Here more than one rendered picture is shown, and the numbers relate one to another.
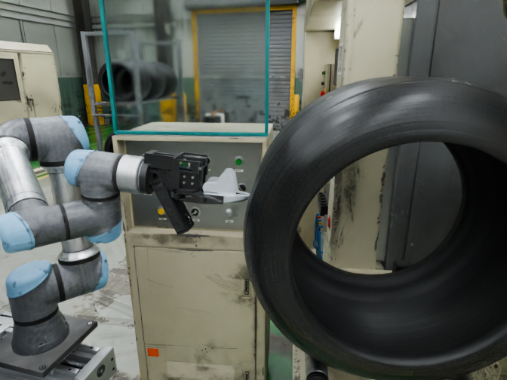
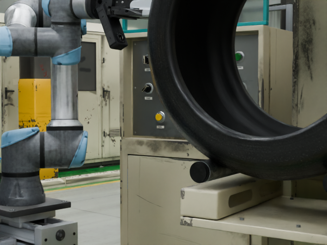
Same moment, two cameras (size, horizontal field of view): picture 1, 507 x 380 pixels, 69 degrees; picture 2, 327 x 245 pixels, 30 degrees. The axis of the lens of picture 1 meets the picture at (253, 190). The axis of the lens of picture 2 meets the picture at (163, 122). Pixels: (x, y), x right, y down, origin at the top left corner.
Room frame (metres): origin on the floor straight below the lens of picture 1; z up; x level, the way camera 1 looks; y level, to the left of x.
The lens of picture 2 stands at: (-0.57, -0.62, 1.07)
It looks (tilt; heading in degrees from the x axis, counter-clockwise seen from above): 3 degrees down; 27
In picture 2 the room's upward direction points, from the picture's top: straight up
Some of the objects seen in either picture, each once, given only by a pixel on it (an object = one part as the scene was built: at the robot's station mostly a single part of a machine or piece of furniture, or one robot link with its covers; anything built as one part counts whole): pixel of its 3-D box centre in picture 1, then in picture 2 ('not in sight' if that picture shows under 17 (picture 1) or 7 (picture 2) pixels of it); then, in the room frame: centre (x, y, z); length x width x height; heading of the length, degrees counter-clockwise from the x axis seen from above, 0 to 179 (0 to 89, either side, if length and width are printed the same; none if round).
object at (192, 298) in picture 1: (206, 271); (211, 210); (1.45, 0.21, 0.63); 0.56 x 0.41 x 1.27; 84
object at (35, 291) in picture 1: (34, 288); (22, 148); (0.92, 0.63, 0.88); 0.13 x 0.12 x 0.14; 128
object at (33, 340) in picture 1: (38, 323); (20, 185); (0.91, 0.64, 0.77); 0.15 x 0.15 x 0.10
